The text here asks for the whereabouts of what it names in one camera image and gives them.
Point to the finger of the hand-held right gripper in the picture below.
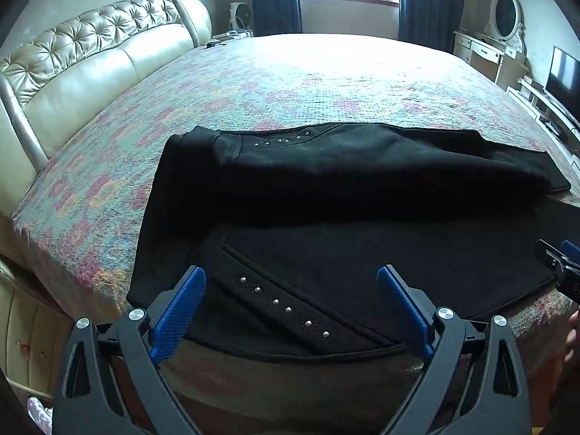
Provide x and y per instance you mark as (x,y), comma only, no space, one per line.
(550,253)
(572,251)

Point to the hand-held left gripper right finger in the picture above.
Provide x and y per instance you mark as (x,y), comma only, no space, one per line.
(404,309)

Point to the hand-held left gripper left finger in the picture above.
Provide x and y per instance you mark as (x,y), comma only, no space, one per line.
(179,312)

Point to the black studded pants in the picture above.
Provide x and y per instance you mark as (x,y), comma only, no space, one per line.
(340,181)

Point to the person's right hand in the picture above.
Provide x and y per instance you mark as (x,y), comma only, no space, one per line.
(573,337)

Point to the white television stand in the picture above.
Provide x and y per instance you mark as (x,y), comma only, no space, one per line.
(543,104)

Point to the black flat television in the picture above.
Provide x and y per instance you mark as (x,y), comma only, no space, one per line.
(564,79)

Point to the white vanity table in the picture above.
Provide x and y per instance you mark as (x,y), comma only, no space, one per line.
(487,56)

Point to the floral woven bedspread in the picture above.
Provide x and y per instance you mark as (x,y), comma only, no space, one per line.
(317,90)

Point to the white oval vanity mirror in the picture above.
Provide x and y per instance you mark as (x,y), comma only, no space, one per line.
(505,18)

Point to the cream tufted leather headboard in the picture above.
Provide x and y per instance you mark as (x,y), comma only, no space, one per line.
(90,68)

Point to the small dark object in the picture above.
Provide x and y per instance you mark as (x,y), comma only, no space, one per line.
(211,45)

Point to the white box fan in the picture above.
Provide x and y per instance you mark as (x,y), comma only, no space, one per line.
(242,16)

